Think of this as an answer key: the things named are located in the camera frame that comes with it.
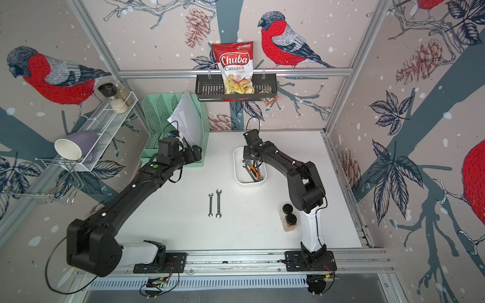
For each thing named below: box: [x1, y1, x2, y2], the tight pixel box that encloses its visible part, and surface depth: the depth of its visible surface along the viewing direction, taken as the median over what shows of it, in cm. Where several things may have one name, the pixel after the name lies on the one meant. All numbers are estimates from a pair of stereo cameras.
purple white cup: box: [54, 130, 100, 161], surface depth 64 cm
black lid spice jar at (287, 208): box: [282, 203, 294, 215], surface depth 80 cm
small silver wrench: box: [208, 193, 214, 218], surface depth 91 cm
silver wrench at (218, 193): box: [215, 188, 223, 219], surface depth 92 cm
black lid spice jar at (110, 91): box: [97, 82, 129, 115], surface depth 83 cm
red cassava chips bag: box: [211, 41, 255, 95], surface depth 84 cm
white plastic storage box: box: [233, 145, 268, 187], surface depth 101 cm
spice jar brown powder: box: [282, 213, 298, 232], surface depth 77 cm
